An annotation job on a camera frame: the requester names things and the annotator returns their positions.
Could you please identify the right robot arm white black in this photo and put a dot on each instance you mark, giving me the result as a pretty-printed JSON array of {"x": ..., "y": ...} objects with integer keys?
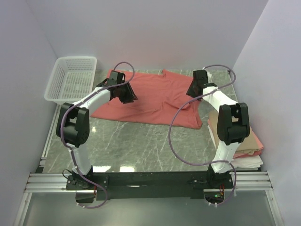
[{"x": 232, "y": 125}]

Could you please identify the red t-shirt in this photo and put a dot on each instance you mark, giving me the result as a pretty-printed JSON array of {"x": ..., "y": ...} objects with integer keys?
[{"x": 162, "y": 100}]

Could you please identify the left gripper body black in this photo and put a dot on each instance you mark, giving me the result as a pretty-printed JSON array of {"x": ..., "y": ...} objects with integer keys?
[{"x": 120, "y": 87}]

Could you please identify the folded tan t-shirt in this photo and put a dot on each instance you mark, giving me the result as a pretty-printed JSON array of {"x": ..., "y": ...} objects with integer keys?
[{"x": 248, "y": 146}]

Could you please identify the aluminium rail frame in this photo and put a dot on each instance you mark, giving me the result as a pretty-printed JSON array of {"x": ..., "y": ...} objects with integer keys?
[{"x": 127, "y": 147}]

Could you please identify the white plastic basket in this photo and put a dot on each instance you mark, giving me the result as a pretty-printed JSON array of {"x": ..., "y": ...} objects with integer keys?
[{"x": 71, "y": 79}]

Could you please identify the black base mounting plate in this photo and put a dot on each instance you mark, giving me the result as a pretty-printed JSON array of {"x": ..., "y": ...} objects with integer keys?
[{"x": 130, "y": 185}]

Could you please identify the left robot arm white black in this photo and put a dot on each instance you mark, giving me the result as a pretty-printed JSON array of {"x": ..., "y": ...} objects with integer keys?
[{"x": 73, "y": 126}]

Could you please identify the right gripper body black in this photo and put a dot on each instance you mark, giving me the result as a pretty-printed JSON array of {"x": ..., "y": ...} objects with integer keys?
[{"x": 190, "y": 91}]

